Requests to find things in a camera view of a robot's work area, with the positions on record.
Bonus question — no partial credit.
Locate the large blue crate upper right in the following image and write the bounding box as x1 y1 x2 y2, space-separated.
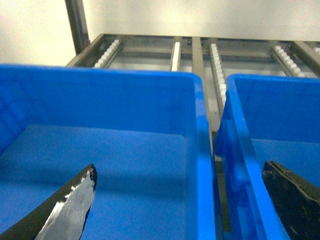
214 74 320 240

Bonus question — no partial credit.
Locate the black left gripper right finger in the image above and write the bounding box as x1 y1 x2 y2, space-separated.
262 160 320 240

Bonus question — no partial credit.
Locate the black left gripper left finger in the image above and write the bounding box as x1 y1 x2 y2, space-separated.
0 164 98 240

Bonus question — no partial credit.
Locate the metal shelf rack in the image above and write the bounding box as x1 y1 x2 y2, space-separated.
64 0 320 233

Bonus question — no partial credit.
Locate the large blue crate upper left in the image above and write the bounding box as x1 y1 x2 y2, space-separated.
0 65 217 240

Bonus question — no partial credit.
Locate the large blue crate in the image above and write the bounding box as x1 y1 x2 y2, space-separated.
0 65 217 240
214 74 320 240

